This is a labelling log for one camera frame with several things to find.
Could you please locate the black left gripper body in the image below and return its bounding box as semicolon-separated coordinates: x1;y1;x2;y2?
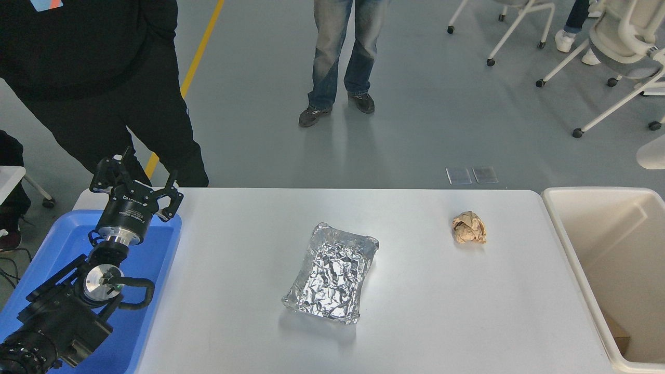
97;182;159;238

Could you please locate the white paper cup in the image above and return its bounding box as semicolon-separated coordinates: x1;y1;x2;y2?
636;134;665;170

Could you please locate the blue plastic tray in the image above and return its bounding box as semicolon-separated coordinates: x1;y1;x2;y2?
0;209;183;374

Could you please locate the white wheeled side table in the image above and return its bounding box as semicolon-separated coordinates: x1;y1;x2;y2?
0;166;55;210

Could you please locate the person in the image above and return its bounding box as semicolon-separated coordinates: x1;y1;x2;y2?
0;130;31;253
554;0;602;66
0;0;209;188
299;0;390;128

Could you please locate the crinkled foil tray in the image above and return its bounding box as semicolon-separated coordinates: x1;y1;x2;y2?
282;222;380;325

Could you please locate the clear floor plate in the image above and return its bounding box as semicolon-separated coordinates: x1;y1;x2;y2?
472;166;499;185
446;167;473;186

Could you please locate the crumpled tan paper ball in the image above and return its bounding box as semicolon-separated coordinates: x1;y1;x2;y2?
451;210;488;245

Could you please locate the white wheeled office chair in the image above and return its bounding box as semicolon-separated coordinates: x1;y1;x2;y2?
447;0;555;67
535;0;665;139

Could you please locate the large pale plastic bin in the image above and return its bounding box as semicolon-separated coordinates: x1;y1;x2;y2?
541;186;665;373

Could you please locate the black floor cable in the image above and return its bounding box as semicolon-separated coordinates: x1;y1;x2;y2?
0;248;32;289

